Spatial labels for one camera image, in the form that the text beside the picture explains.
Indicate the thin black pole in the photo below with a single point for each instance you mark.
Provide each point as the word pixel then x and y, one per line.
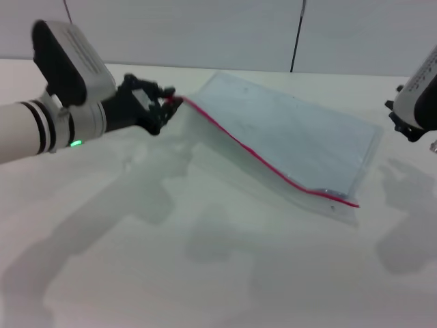
pixel 297 37

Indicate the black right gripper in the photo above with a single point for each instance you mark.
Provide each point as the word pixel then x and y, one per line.
pixel 408 128

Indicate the clear document bag red zip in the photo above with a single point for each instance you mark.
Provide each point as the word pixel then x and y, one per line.
pixel 290 136

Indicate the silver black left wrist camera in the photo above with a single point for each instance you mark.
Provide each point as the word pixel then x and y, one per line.
pixel 75 65

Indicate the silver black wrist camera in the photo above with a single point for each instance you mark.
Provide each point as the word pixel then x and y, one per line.
pixel 421 95
pixel 75 65

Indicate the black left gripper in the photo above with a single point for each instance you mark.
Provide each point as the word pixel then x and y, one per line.
pixel 126 109

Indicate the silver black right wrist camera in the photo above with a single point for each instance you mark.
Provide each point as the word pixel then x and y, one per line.
pixel 421 95

